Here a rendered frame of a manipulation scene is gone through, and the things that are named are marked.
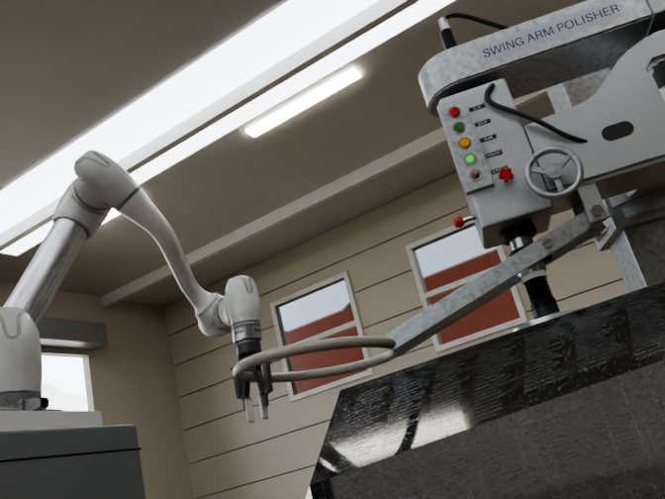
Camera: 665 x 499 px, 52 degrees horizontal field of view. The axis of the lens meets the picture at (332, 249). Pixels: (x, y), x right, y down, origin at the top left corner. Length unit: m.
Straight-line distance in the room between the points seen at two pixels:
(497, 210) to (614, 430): 0.68
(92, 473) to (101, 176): 0.86
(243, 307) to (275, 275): 7.80
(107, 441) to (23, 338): 0.31
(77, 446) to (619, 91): 1.64
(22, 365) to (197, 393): 8.97
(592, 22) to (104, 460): 1.72
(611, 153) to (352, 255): 7.45
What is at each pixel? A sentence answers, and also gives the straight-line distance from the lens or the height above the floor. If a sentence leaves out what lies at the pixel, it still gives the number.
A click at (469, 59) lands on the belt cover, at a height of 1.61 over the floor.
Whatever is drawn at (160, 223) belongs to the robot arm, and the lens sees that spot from 2.07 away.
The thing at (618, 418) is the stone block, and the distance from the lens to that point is 1.50.
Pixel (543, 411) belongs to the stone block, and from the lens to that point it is 1.52.
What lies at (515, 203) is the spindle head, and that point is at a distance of 1.89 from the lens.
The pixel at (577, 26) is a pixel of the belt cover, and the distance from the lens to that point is 2.15.
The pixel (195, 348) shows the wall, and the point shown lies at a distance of 10.70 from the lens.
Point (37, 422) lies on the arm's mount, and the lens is 1.63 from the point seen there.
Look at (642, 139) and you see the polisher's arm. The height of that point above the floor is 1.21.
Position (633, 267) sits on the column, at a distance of 2.57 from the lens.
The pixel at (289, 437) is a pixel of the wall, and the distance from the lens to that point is 9.59.
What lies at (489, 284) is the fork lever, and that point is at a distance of 1.88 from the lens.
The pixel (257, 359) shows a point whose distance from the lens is 1.79.
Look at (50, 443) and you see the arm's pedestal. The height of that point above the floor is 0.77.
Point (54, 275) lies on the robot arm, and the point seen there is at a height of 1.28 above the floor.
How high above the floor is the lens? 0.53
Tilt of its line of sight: 20 degrees up
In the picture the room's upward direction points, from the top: 14 degrees counter-clockwise
